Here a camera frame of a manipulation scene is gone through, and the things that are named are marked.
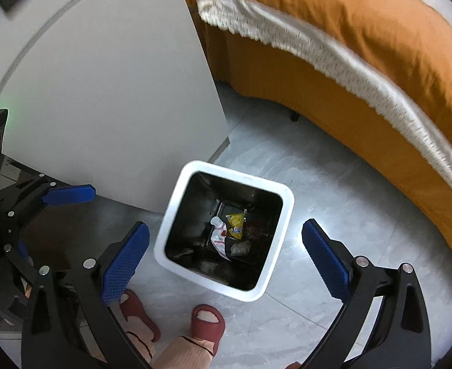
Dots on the person's right leg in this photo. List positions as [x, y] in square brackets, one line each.
[185, 353]

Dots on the yellow snack packet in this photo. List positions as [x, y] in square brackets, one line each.
[235, 225]

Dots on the white squeezed tube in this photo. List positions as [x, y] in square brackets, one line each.
[219, 238]

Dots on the person's leg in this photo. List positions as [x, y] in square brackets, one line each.
[139, 348]
[185, 353]

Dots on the orange bed base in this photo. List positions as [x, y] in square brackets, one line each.
[287, 88]

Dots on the dark red wrapper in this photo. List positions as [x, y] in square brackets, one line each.
[254, 230]

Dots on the bed with orange cover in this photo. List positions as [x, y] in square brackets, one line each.
[364, 19]

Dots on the white bedside cabinet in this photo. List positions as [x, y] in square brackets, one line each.
[114, 84]

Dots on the black bed leg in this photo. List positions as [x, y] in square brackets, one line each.
[294, 116]

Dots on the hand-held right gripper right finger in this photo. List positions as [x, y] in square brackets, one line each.
[322, 261]

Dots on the white square trash bin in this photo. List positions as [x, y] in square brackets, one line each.
[172, 207]

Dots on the grey crumpled paper ball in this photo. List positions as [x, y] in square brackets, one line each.
[241, 248]

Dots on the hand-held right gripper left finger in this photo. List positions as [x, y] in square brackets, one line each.
[126, 261]

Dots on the person's left leg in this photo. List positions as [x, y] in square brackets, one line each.
[139, 348]

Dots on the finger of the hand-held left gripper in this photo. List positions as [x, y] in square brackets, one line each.
[68, 195]
[22, 251]

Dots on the red slipper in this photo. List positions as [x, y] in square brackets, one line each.
[143, 317]
[206, 332]

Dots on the white fringed bed sheet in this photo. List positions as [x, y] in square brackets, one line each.
[326, 57]

